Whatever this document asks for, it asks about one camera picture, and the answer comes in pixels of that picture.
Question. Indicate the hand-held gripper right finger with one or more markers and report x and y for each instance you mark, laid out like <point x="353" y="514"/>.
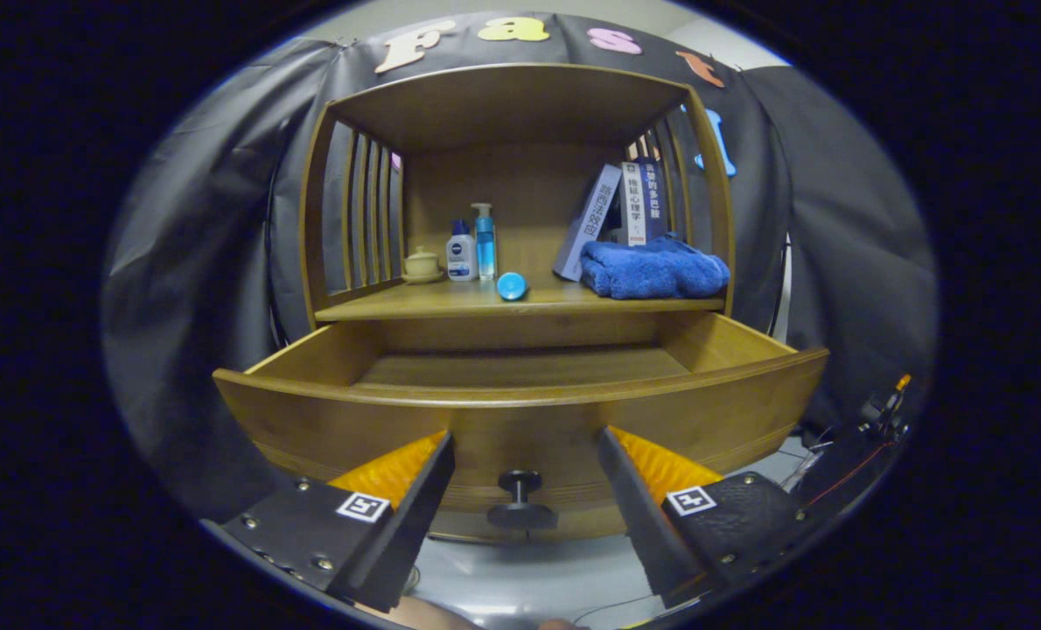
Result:
<point x="639" y="516"/>

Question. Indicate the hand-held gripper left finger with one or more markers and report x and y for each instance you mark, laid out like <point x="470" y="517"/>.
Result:
<point x="407" y="534"/>

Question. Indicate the wooden drawer with black knob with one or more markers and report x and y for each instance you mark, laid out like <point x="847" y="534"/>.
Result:
<point x="529" y="429"/>

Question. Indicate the white and blue tube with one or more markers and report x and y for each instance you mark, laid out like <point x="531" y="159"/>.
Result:
<point x="512" y="286"/>

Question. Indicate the wooden cabinet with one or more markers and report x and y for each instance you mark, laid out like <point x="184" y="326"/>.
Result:
<point x="503" y="114"/>

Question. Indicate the blue folded towel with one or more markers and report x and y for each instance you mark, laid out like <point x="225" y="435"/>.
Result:
<point x="652" y="271"/>

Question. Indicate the beige lidded ceramic cup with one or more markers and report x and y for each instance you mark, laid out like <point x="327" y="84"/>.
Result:
<point x="422" y="265"/>

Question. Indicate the orange and black clamp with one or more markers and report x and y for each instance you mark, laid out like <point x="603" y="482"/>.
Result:
<point x="888" y="407"/>

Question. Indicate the white bottle with blue cap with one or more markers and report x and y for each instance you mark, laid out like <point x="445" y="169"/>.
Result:
<point x="462" y="258"/>

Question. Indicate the lavender book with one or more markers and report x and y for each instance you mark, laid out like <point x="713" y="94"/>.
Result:
<point x="586" y="227"/>

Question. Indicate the blue pump bottle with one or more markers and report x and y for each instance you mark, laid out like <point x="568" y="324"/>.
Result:
<point x="485" y="245"/>

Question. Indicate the white spine book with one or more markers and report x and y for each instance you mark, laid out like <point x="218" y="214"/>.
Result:
<point x="633" y="206"/>

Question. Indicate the dark blue book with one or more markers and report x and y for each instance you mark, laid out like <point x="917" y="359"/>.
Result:
<point x="654" y="201"/>

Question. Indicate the black backdrop cloth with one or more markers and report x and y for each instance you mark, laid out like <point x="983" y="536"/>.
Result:
<point x="197" y="262"/>

